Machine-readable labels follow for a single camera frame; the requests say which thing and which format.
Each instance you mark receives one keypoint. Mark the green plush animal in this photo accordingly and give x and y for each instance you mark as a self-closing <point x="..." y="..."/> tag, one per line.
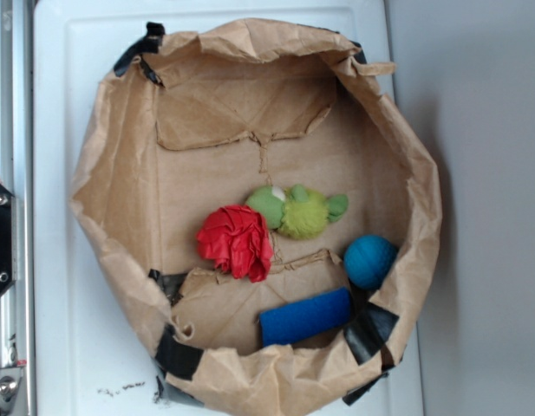
<point x="297" y="212"/>

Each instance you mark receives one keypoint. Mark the brown paper bag bin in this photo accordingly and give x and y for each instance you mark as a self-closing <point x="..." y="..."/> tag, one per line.
<point x="202" y="123"/>

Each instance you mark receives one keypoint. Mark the white plastic tray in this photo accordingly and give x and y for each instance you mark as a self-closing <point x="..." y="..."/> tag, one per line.
<point x="88" y="359"/>

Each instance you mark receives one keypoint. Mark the blue rubber ball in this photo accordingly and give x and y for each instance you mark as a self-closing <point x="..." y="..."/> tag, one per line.
<point x="368" y="260"/>

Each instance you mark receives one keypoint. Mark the red crumpled paper ball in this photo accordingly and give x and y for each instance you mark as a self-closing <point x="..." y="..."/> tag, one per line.
<point x="236" y="239"/>

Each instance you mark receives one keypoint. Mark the aluminium frame rail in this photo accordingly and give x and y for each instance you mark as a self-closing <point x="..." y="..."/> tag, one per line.
<point x="17" y="328"/>

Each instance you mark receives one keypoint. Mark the blue foam block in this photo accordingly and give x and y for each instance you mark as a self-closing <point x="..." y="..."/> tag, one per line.
<point x="301" y="320"/>

